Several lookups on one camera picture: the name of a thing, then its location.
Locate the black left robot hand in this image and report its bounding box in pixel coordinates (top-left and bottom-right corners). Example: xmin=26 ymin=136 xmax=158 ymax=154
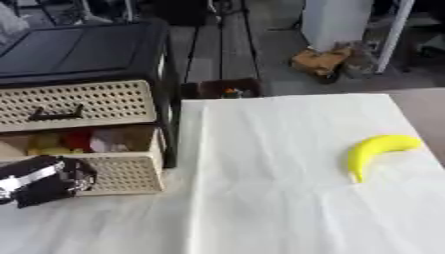
xmin=0 ymin=154 xmax=99 ymax=209

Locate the pale open drawer pierced front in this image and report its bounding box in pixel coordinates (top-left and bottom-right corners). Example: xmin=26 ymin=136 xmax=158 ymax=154
xmin=0 ymin=124 xmax=169 ymax=196

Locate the pale closed drawer pierced front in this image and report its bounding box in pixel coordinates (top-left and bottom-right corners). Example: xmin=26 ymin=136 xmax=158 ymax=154
xmin=0 ymin=79 xmax=160 ymax=133

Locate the yellow toy fruit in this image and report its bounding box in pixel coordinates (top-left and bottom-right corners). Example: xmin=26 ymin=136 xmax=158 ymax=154
xmin=24 ymin=132 xmax=87 ymax=157

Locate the red toy fruit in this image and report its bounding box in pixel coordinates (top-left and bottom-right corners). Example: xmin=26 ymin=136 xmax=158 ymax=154
xmin=61 ymin=128 xmax=96 ymax=152

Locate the pale pink toy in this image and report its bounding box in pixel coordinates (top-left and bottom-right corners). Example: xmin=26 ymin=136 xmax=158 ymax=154
xmin=88 ymin=128 xmax=134 ymax=154

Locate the black plastic cabinet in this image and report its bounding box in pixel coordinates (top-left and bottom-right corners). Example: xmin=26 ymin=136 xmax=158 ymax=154
xmin=0 ymin=19 xmax=183 ymax=170

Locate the dark brown open box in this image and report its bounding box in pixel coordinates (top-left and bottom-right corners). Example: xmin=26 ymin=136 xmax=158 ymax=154
xmin=179 ymin=77 xmax=264 ymax=100

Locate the brown bag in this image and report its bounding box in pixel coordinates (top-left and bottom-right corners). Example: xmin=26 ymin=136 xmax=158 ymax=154
xmin=288 ymin=45 xmax=357 ymax=84

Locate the yellow toy banana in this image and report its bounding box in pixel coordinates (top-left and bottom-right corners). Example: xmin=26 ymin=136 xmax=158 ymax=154
xmin=344 ymin=133 xmax=426 ymax=184

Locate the white upright panel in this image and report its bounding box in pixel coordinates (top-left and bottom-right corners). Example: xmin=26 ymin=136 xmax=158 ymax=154
xmin=299 ymin=0 xmax=377 ymax=53

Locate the white pole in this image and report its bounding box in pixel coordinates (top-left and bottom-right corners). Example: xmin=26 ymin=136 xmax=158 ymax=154
xmin=375 ymin=0 xmax=419 ymax=75

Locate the black drawer handle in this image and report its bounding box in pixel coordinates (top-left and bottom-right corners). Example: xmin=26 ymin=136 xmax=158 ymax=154
xmin=26 ymin=103 xmax=87 ymax=122

